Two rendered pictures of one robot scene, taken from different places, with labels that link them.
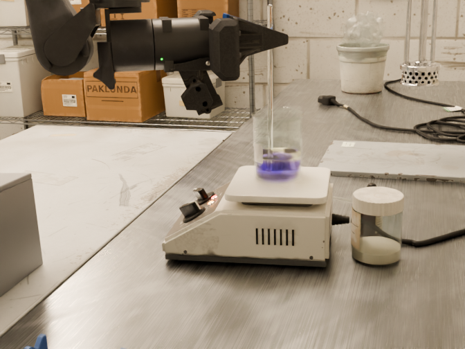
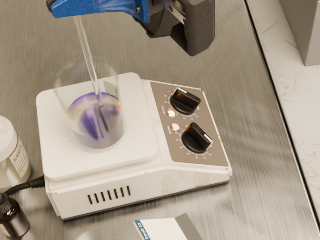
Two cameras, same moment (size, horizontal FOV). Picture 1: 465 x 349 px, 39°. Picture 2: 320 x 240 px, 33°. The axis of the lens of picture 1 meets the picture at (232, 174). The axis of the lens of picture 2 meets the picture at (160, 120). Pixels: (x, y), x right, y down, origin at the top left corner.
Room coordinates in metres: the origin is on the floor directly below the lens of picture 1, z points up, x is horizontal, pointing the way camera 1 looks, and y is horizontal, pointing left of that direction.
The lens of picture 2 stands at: (1.14, -0.10, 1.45)
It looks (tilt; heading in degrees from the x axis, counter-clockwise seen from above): 52 degrees down; 162
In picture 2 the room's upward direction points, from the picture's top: 7 degrees counter-clockwise
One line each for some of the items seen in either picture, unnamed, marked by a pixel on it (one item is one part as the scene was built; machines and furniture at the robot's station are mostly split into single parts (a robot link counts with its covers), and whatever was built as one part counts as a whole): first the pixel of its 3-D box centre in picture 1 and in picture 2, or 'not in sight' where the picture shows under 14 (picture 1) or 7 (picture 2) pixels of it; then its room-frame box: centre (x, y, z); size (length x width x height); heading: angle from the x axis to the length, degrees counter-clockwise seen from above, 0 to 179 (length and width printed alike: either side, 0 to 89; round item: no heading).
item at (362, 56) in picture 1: (362, 51); not in sight; (1.81, -0.37, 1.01); 0.14 x 0.14 x 0.21
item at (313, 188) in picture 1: (279, 183); (95, 123); (0.77, -0.06, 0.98); 0.12 x 0.12 x 0.01; 79
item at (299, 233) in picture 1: (259, 215); (123, 141); (0.77, -0.03, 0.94); 0.22 x 0.13 x 0.08; 79
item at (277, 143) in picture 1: (278, 146); (93, 110); (0.79, -0.06, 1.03); 0.07 x 0.06 x 0.08; 164
